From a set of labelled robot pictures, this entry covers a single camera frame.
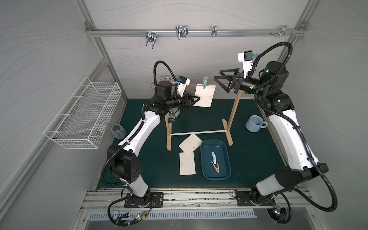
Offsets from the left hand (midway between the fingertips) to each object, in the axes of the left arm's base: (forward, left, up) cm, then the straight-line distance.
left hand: (195, 97), depth 72 cm
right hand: (-5, -8, +17) cm, 20 cm away
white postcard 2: (-21, +4, -37) cm, 42 cm away
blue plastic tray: (-11, -17, -36) cm, 41 cm away
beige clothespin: (-24, -14, -36) cm, 45 cm away
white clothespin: (-18, -13, -34) cm, 40 cm away
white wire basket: (-11, +55, -5) cm, 56 cm away
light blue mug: (+5, -41, -28) cm, 50 cm away
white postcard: (-8, +2, -35) cm, 36 cm away
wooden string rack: (+2, -24, -34) cm, 42 cm away
